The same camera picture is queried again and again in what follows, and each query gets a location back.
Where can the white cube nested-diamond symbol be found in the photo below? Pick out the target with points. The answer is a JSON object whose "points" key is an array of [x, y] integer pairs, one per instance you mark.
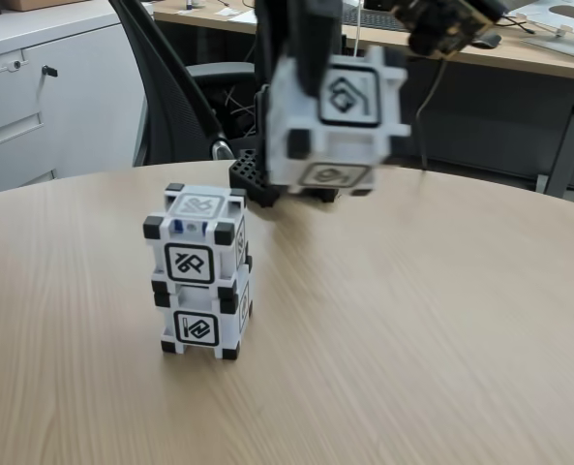
{"points": [[349, 97]]}

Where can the white cube crossed-loop symbol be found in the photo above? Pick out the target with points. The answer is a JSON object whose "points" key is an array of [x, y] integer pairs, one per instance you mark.
{"points": [[190, 261]]}

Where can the black keyboard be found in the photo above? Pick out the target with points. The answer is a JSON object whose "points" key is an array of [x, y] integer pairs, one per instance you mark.
{"points": [[378, 20]]}

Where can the black mesh office chair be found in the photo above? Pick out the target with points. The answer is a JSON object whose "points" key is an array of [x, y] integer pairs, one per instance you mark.
{"points": [[170, 97]]}

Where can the dark computer mouse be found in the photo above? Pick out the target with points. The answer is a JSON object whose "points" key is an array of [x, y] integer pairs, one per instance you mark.
{"points": [[490, 41]]}

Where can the wooden office desk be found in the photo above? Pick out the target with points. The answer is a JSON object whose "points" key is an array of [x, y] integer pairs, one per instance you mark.
{"points": [[509, 65]]}

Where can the white drawer cabinet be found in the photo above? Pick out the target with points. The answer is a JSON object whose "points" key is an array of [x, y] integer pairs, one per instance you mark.
{"points": [[73, 121]]}

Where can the black cabinet key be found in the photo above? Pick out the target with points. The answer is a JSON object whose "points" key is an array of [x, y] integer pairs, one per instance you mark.
{"points": [[49, 71]]}

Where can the brown cardboard box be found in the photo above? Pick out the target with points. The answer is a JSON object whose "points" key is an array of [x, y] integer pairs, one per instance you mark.
{"points": [[39, 5]]}

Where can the silver laptop stand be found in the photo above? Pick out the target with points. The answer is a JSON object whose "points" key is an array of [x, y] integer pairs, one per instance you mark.
{"points": [[567, 43]]}

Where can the white cube bar-diamond symbol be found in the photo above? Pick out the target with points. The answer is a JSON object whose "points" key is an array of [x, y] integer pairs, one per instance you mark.
{"points": [[194, 329]]}

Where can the bare circuit board camera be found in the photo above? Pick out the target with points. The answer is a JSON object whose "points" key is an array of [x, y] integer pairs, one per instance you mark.
{"points": [[441, 24]]}

